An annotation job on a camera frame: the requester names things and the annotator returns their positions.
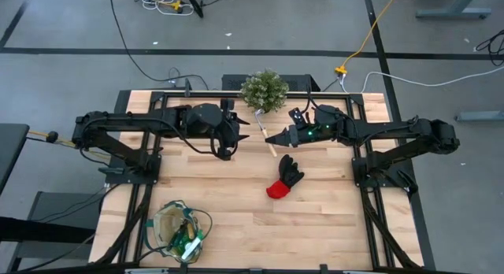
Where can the green white spray bottle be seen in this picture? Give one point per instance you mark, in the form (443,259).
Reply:
(193,246)

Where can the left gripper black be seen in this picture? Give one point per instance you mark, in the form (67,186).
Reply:
(228,136)

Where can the green potted plant black pot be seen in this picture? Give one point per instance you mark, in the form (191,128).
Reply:
(264,91)

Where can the grey desk foot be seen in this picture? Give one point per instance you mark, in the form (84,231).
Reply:
(453,13)
(480,116)

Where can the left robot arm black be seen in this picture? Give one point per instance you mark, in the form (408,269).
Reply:
(130,120)

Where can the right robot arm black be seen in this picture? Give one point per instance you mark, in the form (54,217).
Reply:
(393,128)

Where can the black side table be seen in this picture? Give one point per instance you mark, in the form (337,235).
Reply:
(12,148)

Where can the beige gardening bag green trim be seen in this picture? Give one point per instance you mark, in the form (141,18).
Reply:
(163,223)

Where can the black perforated box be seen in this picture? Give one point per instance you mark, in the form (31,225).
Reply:
(232,83)

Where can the red and black garden glove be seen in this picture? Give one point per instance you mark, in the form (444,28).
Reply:
(289,173)

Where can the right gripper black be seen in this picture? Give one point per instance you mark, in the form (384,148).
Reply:
(311,126)

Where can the black stand leg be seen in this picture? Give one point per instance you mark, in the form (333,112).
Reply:
(195,4)

